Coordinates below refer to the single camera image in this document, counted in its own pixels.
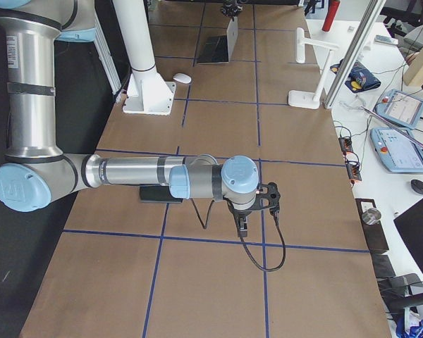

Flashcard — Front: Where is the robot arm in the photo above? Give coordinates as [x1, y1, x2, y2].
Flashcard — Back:
[0, 27, 164, 245]

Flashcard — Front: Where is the white computer mouse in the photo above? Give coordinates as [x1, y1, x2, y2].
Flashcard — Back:
[173, 73, 192, 84]

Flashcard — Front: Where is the grey laptop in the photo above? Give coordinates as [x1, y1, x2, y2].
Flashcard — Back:
[197, 17, 238, 64]

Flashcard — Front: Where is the red bottle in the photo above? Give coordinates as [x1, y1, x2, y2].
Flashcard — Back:
[321, 0, 341, 32]

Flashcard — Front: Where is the orange black circuit board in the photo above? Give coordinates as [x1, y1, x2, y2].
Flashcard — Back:
[338, 137, 353, 155]

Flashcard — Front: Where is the black box on desk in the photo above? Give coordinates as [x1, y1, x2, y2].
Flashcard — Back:
[355, 198, 389, 254]

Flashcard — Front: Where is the aluminium frame post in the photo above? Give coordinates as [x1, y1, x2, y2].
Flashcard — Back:
[324, 0, 386, 109]

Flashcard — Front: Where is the black desk mouse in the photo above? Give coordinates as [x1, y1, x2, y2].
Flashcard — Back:
[410, 179, 423, 195]

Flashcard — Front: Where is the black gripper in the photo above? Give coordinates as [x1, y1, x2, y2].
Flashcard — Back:
[219, 0, 243, 20]
[226, 182, 281, 237]

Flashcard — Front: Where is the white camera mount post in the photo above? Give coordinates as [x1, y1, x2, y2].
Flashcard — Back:
[113, 0, 176, 115]

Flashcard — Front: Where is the metal cup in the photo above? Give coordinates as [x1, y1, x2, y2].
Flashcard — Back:
[361, 208, 381, 225]

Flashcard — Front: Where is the navy space pattern pouch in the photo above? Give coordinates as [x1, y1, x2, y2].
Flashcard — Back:
[345, 61, 381, 93]

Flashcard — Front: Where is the black mouse pad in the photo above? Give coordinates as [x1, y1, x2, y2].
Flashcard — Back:
[139, 186, 183, 204]

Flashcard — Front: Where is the far teach pendant tablet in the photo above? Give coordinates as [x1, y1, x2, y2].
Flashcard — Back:
[374, 89, 423, 130]

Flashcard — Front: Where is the white desk lamp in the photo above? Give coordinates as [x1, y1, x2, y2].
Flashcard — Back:
[288, 27, 341, 111]

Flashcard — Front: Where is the near teach pendant tablet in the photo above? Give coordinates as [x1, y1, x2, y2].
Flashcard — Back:
[370, 127, 423, 174]

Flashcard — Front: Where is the teach pendant tablet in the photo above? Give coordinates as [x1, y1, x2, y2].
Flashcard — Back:
[374, 89, 423, 130]
[370, 127, 423, 174]

